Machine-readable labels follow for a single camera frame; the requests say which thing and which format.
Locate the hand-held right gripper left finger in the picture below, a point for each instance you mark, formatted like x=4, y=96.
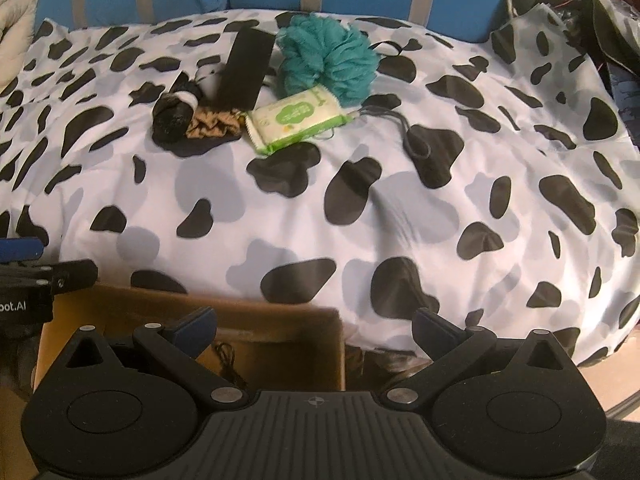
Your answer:
x=196, y=329

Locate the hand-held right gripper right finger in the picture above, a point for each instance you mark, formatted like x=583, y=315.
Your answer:
x=431, y=329

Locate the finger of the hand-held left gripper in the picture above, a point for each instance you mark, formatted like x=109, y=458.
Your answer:
x=75, y=275
x=20, y=249

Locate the cardboard box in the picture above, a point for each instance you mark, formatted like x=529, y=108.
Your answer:
x=280, y=330

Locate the teal mesh bath loofah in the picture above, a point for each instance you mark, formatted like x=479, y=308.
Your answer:
x=325, y=57

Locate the cow print blanket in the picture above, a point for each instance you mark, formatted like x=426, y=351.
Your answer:
x=310, y=220

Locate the brown scrunchie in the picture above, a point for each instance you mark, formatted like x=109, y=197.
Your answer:
x=212, y=122

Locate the green white wipes packet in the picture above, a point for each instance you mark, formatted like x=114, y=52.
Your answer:
x=295, y=120

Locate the beige fuzzy blanket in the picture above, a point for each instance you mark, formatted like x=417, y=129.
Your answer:
x=15, y=5

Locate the black flat rectangular pouch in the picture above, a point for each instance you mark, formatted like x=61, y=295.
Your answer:
x=246, y=70

